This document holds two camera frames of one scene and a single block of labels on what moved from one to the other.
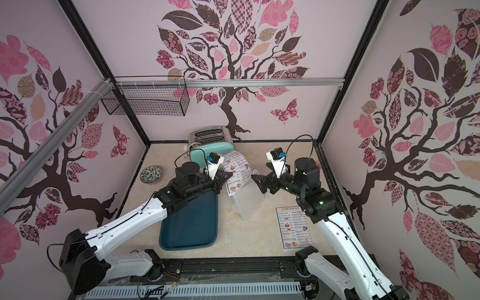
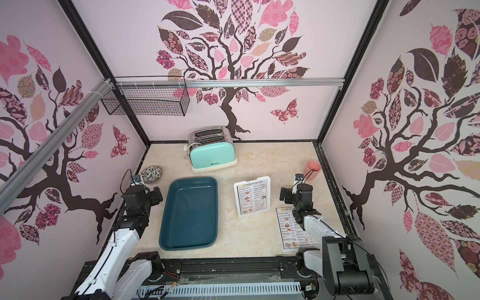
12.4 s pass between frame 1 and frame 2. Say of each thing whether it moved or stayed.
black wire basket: stayed
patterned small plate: stayed
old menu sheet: stayed
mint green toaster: stayed
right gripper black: moved
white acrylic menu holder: moved
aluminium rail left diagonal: stayed
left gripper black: moved
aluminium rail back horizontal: stayed
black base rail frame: stayed
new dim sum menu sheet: moved
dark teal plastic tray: stayed
